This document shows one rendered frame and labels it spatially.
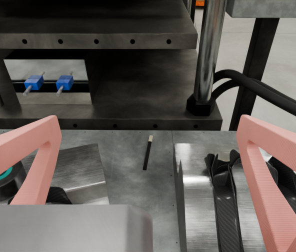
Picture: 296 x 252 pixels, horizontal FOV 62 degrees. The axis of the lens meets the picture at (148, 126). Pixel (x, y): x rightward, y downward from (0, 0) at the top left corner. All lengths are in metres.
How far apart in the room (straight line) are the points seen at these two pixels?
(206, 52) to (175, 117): 0.24
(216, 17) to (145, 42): 0.23
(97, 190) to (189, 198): 0.17
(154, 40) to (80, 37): 0.23
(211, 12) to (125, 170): 0.48
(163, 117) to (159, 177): 0.28
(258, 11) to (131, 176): 0.64
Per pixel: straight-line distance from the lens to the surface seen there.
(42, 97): 0.99
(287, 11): 0.97
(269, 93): 0.79
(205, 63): 0.80
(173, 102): 0.94
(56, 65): 0.91
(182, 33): 0.83
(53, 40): 0.89
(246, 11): 0.92
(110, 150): 0.71
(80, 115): 0.89
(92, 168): 0.51
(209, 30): 0.77
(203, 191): 0.45
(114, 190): 0.61
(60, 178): 0.51
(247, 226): 0.46
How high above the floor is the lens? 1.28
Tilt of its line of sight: 37 degrees down
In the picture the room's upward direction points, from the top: straight up
